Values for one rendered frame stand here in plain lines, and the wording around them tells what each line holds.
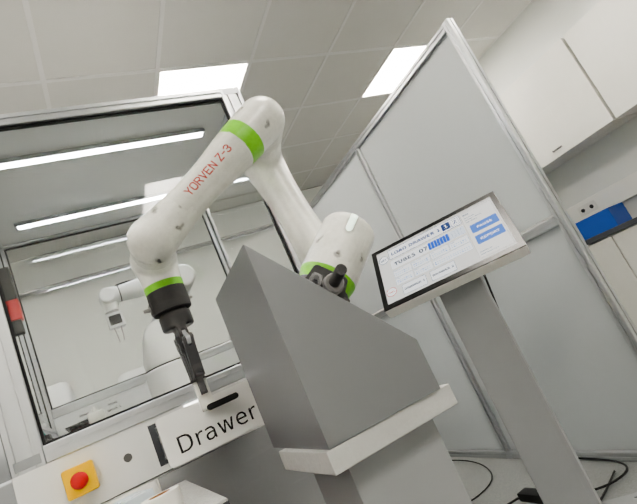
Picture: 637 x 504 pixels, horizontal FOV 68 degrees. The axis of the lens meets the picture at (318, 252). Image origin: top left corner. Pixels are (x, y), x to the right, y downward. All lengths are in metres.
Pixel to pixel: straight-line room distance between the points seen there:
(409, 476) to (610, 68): 3.30
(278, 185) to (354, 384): 0.64
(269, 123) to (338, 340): 0.60
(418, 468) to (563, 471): 0.96
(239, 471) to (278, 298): 0.76
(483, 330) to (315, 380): 1.02
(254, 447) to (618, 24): 3.35
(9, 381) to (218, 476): 0.61
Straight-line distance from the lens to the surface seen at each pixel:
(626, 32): 3.82
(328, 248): 1.00
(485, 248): 1.68
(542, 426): 1.81
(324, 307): 0.86
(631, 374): 2.30
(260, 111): 1.22
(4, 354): 1.51
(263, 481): 1.51
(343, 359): 0.85
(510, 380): 1.78
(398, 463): 0.93
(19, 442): 1.48
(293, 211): 1.25
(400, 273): 1.76
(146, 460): 1.46
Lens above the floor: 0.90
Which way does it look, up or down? 12 degrees up
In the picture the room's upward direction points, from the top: 24 degrees counter-clockwise
